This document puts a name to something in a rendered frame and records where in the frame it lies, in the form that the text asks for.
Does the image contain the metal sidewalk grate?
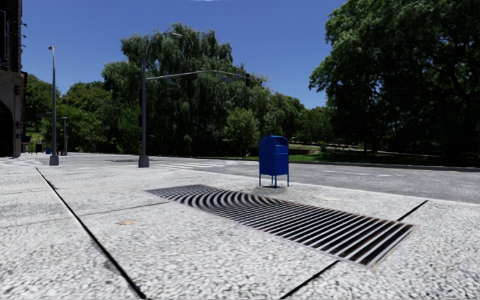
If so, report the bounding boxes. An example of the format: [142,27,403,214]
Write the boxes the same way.
[145,184,419,269]

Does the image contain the blue letter box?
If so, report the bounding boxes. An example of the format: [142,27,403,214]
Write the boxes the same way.
[258,135,290,189]

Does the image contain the trees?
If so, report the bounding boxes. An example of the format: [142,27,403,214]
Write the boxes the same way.
[23,23,334,158]

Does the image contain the traffic light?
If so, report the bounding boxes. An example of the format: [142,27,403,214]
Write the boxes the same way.
[137,31,252,168]

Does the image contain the grey pole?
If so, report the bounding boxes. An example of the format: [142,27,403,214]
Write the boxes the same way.
[61,116,69,157]

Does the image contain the tree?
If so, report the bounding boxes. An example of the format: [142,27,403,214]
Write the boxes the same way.
[309,0,480,163]

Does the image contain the grey street lamp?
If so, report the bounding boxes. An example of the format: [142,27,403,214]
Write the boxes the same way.
[47,45,60,166]

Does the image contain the dark building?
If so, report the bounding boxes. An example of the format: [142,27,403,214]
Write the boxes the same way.
[0,0,29,159]

